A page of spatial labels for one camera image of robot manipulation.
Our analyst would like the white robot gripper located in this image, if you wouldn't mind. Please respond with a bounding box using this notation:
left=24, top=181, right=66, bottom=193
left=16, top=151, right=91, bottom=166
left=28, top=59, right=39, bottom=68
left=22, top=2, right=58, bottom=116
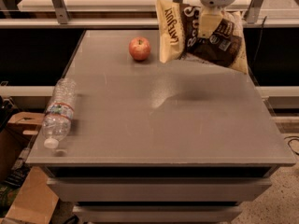
left=198, top=0, right=235, bottom=39

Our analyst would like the brown and cream chip bag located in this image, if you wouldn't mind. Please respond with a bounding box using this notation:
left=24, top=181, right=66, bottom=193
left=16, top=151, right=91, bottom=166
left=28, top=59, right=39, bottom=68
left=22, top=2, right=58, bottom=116
left=156, top=0, right=249, bottom=74

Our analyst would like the red apple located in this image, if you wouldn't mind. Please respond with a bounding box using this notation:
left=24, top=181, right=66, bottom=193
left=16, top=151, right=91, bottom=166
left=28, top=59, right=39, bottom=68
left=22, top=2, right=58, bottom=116
left=129, top=36, right=151, bottom=61

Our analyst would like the clear plastic water bottle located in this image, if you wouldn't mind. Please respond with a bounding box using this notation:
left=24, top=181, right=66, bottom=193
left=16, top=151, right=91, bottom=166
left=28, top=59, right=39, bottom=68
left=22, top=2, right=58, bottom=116
left=42, top=77, right=76, bottom=148

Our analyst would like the cardboard box at left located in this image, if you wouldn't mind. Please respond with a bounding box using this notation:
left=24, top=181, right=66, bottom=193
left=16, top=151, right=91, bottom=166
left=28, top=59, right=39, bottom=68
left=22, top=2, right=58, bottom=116
left=0, top=112, right=44, bottom=181

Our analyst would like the grey upper drawer front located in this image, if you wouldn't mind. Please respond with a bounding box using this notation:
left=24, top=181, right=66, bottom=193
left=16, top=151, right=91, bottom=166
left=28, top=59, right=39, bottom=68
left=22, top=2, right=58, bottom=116
left=47, top=178, right=271, bottom=202

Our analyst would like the grey drawer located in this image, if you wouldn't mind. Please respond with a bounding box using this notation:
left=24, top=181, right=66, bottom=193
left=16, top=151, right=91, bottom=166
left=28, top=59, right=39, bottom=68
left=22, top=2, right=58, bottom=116
left=73, top=206, right=241, bottom=224
left=47, top=178, right=271, bottom=202

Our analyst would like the grey lower drawer front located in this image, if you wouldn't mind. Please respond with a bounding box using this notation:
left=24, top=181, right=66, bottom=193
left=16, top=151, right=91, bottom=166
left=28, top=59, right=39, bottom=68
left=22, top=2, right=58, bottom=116
left=73, top=206, right=241, bottom=224

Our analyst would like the flat cardboard sheet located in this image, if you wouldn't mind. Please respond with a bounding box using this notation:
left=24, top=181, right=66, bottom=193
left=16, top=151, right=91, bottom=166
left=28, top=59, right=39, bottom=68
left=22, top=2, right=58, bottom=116
left=1, top=167, right=59, bottom=224

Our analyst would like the black cable on floor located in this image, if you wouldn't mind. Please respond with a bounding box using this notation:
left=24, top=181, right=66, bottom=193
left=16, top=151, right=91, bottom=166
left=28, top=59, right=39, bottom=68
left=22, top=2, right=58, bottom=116
left=283, top=135, right=299, bottom=156

